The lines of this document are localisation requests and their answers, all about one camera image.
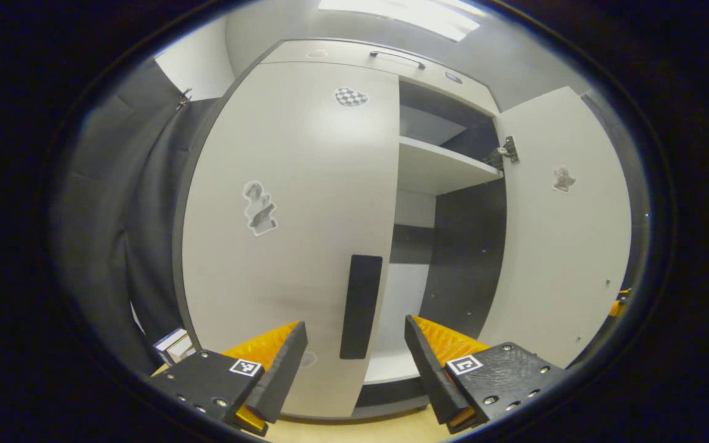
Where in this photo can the blue white small box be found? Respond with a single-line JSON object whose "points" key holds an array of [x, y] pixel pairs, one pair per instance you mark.
{"points": [[167, 343]]}

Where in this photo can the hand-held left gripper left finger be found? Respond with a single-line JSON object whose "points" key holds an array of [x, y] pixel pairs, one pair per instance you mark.
{"points": [[287, 369]]}

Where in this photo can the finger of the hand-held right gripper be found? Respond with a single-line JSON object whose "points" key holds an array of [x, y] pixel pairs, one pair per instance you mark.
{"points": [[620, 304]]}

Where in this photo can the metal door hinge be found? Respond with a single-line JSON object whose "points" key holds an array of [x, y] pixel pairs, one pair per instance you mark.
{"points": [[508, 149]]}

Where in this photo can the beige small box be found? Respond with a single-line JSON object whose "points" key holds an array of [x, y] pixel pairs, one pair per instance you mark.
{"points": [[183, 351]]}

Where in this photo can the grey cabinet door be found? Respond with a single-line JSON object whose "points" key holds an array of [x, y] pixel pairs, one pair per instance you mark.
{"points": [[564, 258], [299, 184]]}

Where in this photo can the black backdrop cloth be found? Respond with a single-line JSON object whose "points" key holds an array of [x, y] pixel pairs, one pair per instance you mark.
{"points": [[114, 215]]}

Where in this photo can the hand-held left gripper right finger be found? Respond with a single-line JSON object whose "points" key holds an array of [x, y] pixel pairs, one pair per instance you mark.
{"points": [[431, 369]]}

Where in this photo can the grey cabinet top drawer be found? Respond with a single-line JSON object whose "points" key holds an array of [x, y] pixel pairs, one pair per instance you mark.
{"points": [[348, 60]]}

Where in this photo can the grey double-door shoe cabinet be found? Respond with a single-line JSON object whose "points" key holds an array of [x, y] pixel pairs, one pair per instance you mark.
{"points": [[465, 258]]}

